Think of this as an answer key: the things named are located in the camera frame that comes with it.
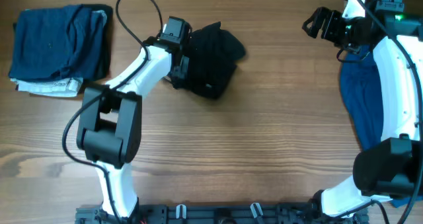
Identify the folded black garment in stack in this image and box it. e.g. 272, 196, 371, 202
81, 4, 113, 81

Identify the folded white garment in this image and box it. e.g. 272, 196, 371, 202
11, 77, 83, 98

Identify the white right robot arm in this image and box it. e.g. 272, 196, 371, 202
302, 1, 422, 219

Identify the black t-shirt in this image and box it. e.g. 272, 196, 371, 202
171, 22, 247, 100

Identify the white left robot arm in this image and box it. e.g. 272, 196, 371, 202
77, 34, 190, 223

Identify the blue garment on right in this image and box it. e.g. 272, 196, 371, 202
339, 45, 423, 208

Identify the folded navy blue garment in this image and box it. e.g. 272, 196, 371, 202
9, 4, 91, 82

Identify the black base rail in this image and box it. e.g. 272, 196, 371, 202
75, 202, 369, 224

